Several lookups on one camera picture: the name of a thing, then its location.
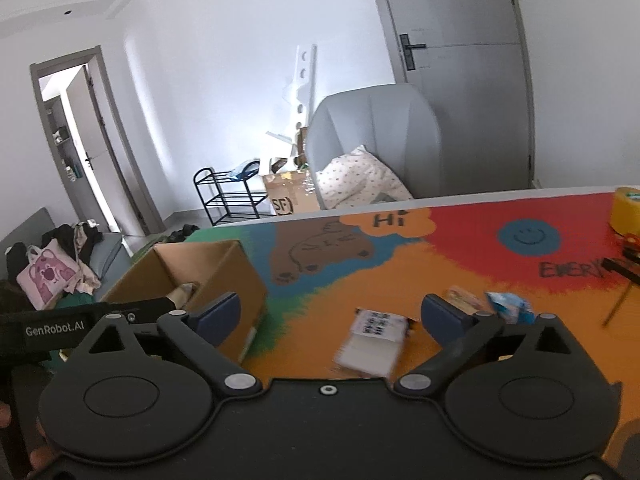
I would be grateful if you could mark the grey upholstered chair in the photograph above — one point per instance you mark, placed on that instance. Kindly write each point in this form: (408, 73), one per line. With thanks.
(380, 125)

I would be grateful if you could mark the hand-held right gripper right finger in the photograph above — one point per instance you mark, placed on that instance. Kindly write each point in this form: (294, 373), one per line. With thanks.
(442, 317)

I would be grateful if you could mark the white black label snack packet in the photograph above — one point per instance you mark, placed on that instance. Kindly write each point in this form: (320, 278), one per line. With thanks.
(372, 347)

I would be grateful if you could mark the pink bear tote bag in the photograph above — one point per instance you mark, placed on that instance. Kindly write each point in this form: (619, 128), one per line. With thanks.
(47, 275)

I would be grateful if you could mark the white dotted pillow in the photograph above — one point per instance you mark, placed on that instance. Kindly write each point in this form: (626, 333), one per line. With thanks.
(360, 177)

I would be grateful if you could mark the brown cardboard box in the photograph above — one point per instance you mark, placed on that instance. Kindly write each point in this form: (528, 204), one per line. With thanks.
(230, 275)

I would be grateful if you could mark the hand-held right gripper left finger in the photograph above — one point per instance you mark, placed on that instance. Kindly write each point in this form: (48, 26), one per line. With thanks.
(220, 315)

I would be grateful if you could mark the black shoe rack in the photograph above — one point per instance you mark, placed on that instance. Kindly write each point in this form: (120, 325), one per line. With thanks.
(227, 205)

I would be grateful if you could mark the grey sofa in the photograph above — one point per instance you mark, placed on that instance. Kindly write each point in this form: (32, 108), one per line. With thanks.
(107, 255)

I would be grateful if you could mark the grey door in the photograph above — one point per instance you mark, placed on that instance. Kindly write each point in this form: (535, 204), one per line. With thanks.
(465, 110)

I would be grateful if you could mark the taped cardboard box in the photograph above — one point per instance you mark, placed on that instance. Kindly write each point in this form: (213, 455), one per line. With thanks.
(292, 195)

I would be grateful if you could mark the colourful cartoon table mat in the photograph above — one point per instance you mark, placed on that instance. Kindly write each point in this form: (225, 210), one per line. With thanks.
(450, 250)

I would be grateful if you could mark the white board with holes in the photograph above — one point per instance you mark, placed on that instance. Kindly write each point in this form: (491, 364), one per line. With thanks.
(302, 90)

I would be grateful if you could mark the person's left hand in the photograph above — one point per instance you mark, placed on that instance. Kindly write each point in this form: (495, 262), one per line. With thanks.
(4, 415)

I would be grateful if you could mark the grey open doorway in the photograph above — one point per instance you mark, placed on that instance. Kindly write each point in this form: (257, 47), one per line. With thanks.
(90, 150)

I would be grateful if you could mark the yellow tape roll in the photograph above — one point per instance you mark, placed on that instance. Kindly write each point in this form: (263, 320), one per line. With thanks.
(626, 212)

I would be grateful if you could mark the blue item on rack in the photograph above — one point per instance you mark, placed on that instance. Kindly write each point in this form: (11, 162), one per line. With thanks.
(245, 171)

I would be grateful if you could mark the beige bun packet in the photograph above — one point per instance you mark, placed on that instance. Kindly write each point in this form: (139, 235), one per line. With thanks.
(465, 301)

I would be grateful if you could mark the pile of dark clothes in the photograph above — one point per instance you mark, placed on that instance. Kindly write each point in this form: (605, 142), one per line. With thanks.
(65, 240)

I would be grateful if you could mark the small blue snack packet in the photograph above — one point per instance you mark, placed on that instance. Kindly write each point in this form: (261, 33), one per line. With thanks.
(512, 307)

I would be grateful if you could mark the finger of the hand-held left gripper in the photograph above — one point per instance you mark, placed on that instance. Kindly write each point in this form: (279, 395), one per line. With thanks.
(145, 310)

